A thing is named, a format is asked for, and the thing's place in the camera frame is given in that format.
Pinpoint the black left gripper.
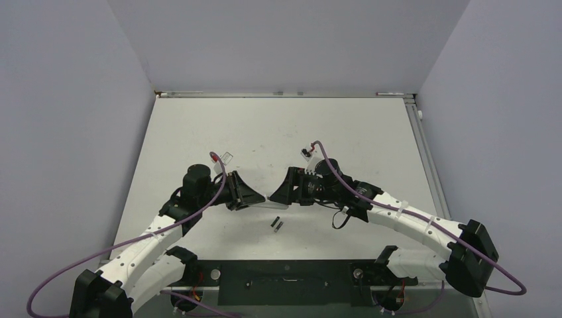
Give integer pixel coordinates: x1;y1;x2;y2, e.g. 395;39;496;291
198;171;264;211

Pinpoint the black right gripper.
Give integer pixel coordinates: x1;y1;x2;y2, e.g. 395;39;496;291
271;167;339;206

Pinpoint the blue AAA battery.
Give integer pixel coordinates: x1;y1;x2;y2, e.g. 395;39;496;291
270;216;280;227

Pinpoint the white remote control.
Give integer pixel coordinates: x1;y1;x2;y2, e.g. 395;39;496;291
252;199;289;210

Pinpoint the green AAA battery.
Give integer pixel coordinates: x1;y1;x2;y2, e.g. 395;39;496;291
274;221;284;233

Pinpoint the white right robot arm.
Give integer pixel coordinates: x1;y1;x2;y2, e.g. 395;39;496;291
269;159;499;297

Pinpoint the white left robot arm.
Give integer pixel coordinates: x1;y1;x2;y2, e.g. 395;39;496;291
69;164;266;317

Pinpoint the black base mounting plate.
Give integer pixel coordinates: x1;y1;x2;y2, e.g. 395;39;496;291
173;260;418;307

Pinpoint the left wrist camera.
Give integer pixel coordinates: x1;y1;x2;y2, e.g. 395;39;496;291
211;152;233;166

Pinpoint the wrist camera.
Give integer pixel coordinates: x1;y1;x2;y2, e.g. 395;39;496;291
211;152;233;166
301;145;324;174

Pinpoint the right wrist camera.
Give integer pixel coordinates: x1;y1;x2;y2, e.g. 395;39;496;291
301;145;324;174

